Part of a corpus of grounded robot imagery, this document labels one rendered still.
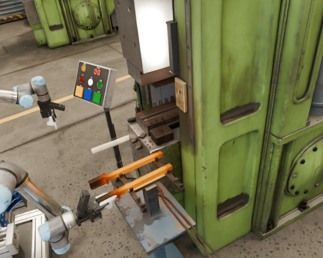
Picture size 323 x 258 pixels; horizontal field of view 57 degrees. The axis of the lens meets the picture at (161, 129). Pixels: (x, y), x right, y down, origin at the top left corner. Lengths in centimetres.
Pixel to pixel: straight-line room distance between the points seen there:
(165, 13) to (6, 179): 104
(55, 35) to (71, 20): 44
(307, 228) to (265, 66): 146
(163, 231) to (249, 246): 99
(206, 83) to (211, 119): 21
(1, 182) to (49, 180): 193
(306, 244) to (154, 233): 131
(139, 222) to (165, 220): 14
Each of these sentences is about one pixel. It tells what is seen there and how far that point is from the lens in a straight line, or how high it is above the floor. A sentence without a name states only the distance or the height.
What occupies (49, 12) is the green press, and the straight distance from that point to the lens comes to 664.
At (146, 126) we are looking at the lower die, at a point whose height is 99.
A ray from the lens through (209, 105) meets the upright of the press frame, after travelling 147.
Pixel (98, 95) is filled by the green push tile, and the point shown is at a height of 103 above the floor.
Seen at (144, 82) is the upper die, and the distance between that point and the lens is 171.
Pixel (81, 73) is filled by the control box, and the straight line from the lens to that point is 238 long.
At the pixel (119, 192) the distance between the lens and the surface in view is 147.
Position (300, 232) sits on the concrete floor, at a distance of 263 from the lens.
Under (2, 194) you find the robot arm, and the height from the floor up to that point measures 126.
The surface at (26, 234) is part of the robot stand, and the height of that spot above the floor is 21.
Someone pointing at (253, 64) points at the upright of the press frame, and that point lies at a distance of 163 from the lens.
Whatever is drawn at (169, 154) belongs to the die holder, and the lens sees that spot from 186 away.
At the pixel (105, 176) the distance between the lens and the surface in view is 156.
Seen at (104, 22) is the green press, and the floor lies 31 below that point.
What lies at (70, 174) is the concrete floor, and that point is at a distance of 319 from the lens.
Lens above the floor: 205
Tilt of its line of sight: 35 degrees down
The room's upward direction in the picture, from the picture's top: 6 degrees counter-clockwise
